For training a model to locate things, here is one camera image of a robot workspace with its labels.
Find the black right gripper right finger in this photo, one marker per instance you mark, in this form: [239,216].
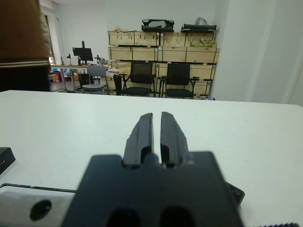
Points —
[172,137]

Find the black case with white pad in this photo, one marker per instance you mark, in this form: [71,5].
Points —
[156,26]

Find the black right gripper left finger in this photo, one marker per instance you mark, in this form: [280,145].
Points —
[142,137]

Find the wood-top desk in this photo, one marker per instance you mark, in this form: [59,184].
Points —
[71,66]

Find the black waste bin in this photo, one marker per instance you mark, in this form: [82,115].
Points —
[117,85]

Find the person in brown jacket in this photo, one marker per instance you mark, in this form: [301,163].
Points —
[21,35]

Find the black computer monitor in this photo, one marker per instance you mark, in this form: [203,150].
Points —
[82,54]

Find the grey round-seat chair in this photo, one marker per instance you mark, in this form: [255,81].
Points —
[95,72]

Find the black mesh office chair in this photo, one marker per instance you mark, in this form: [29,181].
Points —
[177,73]
[140,71]

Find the white plastic bag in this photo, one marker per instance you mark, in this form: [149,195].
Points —
[203,21]

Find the long black case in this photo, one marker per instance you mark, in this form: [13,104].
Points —
[198,27]

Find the slim black camera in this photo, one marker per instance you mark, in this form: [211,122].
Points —
[6,159]

